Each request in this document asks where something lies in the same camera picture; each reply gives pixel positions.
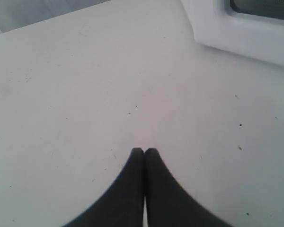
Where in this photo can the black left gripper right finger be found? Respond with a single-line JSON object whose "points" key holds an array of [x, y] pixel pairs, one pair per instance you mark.
{"points": [[167, 203]]}

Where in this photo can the white microwave door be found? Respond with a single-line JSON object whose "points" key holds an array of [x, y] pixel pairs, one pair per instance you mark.
{"points": [[216, 24]]}

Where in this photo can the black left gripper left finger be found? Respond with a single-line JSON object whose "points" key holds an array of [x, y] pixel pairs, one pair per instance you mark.
{"points": [[122, 204]]}

